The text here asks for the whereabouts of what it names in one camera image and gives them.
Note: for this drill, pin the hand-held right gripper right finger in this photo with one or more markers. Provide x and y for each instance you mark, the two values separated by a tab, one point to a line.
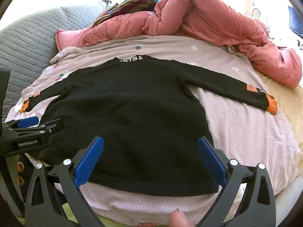
213	160

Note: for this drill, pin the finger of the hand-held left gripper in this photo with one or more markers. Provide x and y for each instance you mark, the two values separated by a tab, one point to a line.
52	125
28	121

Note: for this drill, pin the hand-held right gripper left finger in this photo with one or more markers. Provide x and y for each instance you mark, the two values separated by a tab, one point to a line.
88	163

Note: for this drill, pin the black sweater with orange cuffs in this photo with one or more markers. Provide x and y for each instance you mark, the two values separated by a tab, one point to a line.
132	113

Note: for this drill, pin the person's left hand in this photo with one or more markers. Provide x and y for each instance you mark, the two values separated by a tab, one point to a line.
20	167

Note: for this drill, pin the person's right hand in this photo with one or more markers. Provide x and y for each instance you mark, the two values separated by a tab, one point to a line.
178	220

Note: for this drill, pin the lilac printed bed sheet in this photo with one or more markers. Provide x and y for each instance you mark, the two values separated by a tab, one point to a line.
236	134

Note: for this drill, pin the grey quilted headboard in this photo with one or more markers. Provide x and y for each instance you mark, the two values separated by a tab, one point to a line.
30	42

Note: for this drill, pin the beige bed sheet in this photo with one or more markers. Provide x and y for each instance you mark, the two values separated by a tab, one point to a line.
288	104

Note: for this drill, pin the pink comforter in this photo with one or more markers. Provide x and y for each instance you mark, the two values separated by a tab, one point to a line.
208	16

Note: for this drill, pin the striped colourful cloth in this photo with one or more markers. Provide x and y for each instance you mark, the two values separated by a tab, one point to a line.
132	4

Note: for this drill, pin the dark flat screen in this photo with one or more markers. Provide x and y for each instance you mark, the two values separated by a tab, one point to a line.
296	21

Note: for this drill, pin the white bed frame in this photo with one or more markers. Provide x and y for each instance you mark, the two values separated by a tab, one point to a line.
288	194

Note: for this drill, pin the grey curved metal frame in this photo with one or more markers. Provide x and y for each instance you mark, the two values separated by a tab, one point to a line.
255	10

